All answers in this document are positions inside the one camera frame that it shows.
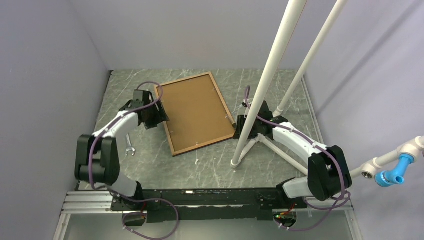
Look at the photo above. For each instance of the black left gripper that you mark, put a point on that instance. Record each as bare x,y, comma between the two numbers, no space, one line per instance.
161,116

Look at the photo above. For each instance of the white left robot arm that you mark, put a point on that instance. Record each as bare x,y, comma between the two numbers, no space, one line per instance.
97,160

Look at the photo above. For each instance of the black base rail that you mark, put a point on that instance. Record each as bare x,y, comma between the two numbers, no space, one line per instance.
211,204

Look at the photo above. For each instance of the blue pipe fitting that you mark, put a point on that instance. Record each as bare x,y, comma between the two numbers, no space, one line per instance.
395,176

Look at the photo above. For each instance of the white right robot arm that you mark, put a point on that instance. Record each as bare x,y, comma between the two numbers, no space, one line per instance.
325,169

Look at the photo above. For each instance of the silver open-end wrench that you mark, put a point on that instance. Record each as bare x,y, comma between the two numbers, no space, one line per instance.
129,146

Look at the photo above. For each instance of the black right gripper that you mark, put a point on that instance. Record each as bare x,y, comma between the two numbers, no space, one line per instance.
241,121

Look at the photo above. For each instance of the blue wooden picture frame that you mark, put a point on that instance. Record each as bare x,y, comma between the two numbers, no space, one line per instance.
198,115

